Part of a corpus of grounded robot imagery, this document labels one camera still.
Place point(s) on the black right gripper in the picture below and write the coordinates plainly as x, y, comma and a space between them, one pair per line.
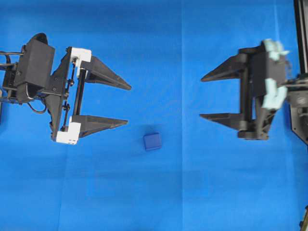
267, 69

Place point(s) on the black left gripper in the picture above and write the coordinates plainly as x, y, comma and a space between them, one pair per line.
66, 129

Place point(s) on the blue cube block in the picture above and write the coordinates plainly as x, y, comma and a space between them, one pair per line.
152, 141

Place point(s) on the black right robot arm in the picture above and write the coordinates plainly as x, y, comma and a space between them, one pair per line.
297, 96

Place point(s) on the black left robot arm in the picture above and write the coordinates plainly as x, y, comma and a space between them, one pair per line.
75, 90

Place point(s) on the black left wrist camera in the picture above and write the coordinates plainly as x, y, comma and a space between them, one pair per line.
34, 68

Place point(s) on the black table edge rail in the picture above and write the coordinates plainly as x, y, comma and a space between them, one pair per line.
301, 21

